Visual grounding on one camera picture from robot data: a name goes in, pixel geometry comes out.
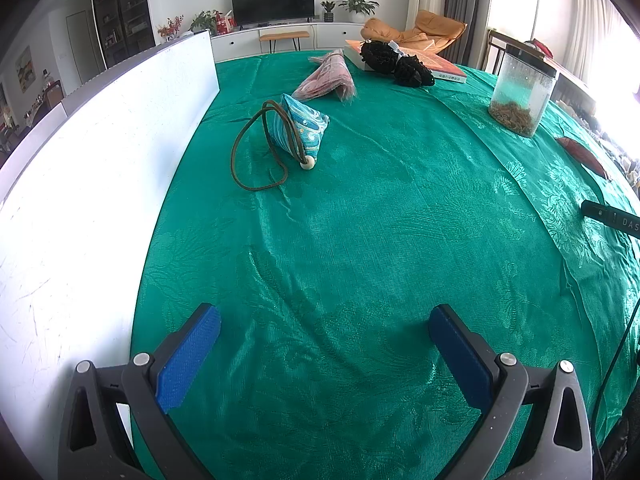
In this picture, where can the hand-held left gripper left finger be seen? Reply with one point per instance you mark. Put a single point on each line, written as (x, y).
(187, 355)

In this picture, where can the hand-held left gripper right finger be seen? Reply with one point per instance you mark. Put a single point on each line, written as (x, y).
(462, 355)

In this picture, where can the white cardboard box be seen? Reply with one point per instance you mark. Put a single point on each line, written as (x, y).
(100, 185)

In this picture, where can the green patterned tablecloth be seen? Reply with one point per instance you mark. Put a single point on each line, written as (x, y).
(375, 220)

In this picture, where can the clear jar with black lid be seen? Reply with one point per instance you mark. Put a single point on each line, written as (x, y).
(520, 90)

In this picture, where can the white sheer curtain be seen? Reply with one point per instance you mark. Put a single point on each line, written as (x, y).
(600, 25)

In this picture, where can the orange cover book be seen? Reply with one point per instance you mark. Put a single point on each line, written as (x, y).
(445, 67)

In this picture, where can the orange rocking chair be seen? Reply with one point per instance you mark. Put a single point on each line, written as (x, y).
(435, 27)

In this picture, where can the grey curtain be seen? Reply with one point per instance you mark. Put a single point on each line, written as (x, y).
(467, 0)

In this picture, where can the black frilly fabric bundle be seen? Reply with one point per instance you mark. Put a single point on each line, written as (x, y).
(380, 55)

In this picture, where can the wooden dining chair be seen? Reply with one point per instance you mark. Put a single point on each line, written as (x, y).
(50, 100)

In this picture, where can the pink cloth in clear bag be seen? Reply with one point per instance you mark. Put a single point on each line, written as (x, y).
(327, 80)

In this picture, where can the white television cabinet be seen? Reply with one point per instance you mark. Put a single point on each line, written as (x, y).
(235, 45)

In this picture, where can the red flower plant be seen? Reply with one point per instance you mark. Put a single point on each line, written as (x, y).
(170, 27)

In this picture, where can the wooden bench with black legs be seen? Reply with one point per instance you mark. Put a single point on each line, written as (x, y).
(284, 36)

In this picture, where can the green leafy potted plant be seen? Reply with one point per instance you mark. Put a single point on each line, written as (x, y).
(202, 21)

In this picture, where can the red gift box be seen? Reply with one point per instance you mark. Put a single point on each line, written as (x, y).
(225, 22)

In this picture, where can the large potted plant white pot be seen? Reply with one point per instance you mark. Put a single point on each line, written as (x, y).
(357, 5)

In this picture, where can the dark display cabinet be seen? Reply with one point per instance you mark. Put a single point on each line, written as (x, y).
(125, 10)

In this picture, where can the small potted plant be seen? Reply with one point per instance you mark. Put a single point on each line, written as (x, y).
(328, 10)

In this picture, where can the black television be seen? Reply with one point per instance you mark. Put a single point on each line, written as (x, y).
(272, 2)

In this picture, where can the framed wall painting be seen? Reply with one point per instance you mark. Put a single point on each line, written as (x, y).
(26, 69)

